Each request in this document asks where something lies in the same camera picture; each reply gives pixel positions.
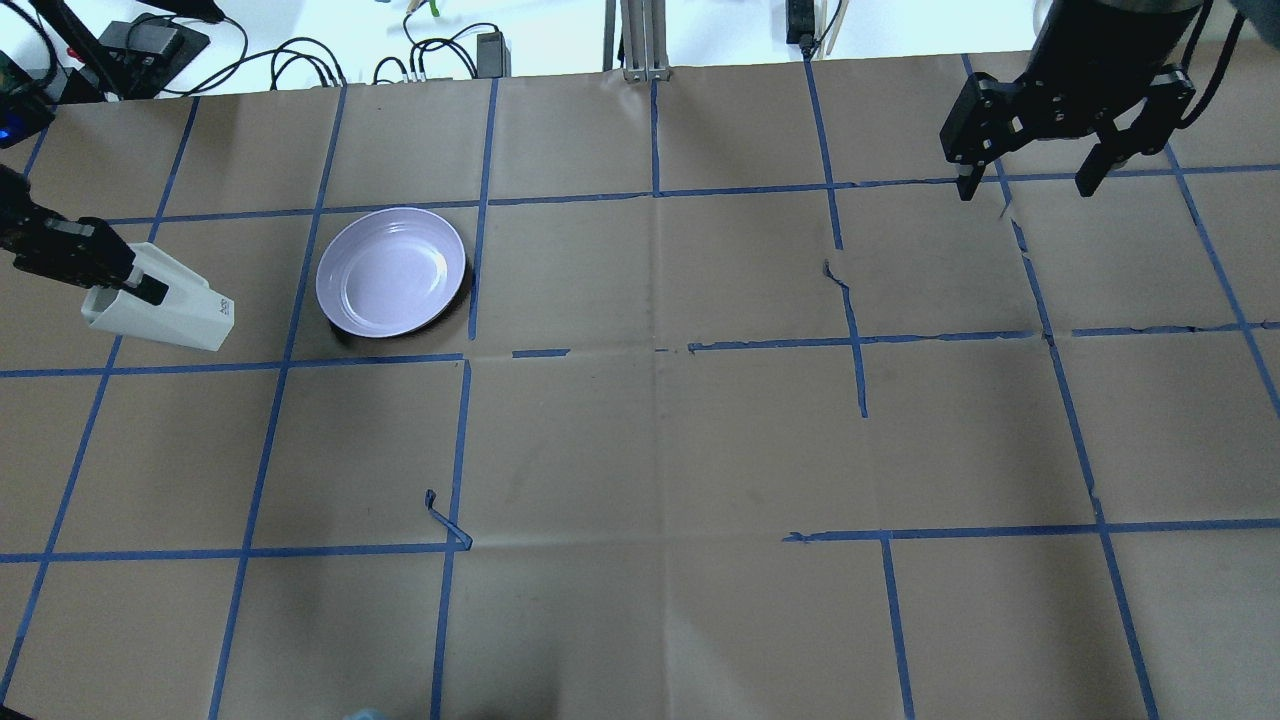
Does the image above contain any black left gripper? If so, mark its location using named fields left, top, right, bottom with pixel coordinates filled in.
left=1, top=165, right=169, bottom=306

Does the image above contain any lilac plate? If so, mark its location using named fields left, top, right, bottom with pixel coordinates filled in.
left=314, top=208, right=468, bottom=340

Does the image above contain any black power adapter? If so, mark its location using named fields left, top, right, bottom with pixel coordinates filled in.
left=783, top=0, right=817, bottom=46

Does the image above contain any aluminium frame post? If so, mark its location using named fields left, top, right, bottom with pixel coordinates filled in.
left=602, top=1, right=671, bottom=85

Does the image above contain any small black adapter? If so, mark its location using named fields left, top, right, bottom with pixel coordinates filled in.
left=474, top=29, right=511, bottom=79

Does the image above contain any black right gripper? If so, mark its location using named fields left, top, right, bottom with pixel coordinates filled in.
left=940, top=1, right=1203, bottom=202

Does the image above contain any black box device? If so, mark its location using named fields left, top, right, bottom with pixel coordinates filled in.
left=86, top=13, right=210, bottom=99

